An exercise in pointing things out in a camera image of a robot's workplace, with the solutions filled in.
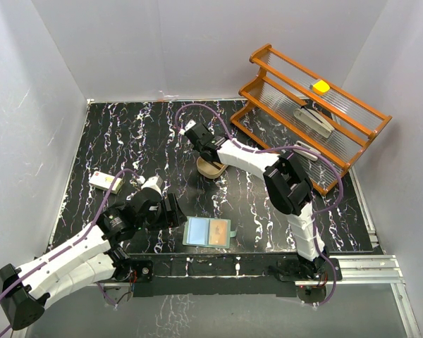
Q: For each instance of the orange credit card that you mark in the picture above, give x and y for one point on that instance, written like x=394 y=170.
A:
x=218 y=230

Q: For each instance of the grey stapler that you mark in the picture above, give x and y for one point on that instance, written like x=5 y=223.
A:
x=314 y=121

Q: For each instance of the green card holder wallet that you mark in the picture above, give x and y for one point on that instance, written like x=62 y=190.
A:
x=196 y=233

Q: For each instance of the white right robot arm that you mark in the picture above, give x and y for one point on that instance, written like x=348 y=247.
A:
x=287 y=184

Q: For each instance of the orange wooden shelf rack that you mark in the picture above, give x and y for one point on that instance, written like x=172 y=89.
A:
x=282 y=85

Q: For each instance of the yellow sticky note block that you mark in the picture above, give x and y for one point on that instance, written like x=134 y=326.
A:
x=319 y=87

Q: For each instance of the small white cardboard box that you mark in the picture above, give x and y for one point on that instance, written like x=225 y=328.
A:
x=104 y=182

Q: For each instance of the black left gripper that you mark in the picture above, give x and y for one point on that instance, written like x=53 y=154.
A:
x=174 y=217

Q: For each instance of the small white stapler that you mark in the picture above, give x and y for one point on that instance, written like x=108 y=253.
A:
x=306 y=151

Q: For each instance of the beige oval tray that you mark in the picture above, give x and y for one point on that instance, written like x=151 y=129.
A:
x=210 y=170

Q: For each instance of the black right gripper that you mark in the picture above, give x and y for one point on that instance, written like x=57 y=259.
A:
x=195 y=148

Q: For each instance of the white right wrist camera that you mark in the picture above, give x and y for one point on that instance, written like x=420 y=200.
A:
x=187 y=127

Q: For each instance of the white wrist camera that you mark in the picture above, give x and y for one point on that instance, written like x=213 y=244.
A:
x=187 y=127
x=153 y=182

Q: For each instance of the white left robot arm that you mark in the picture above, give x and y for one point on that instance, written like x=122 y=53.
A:
x=93 y=255

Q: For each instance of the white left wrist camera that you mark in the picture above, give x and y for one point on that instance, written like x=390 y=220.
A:
x=153 y=182

